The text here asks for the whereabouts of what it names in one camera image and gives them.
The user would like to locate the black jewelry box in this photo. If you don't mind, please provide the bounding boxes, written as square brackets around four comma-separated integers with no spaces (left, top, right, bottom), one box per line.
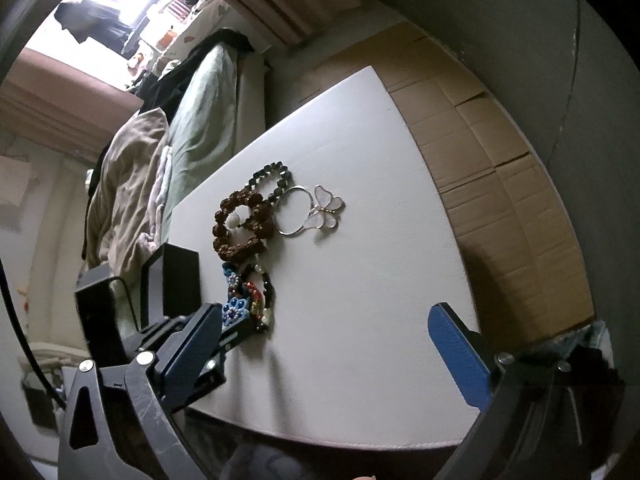
[140,243,202,327]

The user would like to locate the black white bead bracelet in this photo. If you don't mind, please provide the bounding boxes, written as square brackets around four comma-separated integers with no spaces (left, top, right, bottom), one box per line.
[240,253,278,334]

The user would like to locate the brown rudraksha bead bracelet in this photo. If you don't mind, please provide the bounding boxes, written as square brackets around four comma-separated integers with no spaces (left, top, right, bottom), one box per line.
[211,188,277,262]

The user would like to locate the white butterfly pendant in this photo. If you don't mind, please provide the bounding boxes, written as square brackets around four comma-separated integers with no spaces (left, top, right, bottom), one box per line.
[304,184,345,230]

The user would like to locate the cardboard sheet on floor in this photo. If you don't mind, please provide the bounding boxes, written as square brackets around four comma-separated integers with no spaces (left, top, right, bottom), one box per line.
[295,22,594,350]

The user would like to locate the beige blanket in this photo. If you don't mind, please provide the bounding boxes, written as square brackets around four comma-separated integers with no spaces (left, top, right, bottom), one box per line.
[85,108,172,285]

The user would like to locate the green bed mattress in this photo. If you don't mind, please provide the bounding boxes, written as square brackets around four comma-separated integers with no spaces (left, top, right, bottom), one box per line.
[160,44,266,242]

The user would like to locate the black clothes on bed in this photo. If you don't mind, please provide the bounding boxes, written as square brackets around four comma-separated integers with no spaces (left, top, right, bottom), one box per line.
[138,28,255,122]

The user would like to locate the cluttered window desk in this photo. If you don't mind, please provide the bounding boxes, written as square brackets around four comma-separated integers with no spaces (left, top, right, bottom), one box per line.
[122,0,230,76]

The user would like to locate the hanging black garment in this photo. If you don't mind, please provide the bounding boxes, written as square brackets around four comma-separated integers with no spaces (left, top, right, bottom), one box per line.
[54,0,131,54]

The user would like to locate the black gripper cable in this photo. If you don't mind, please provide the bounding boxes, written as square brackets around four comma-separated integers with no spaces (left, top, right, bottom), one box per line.
[0,259,66,411]

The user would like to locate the dark green bead bracelet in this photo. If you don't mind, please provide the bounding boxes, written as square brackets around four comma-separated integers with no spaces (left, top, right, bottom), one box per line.
[243,159,296,206]

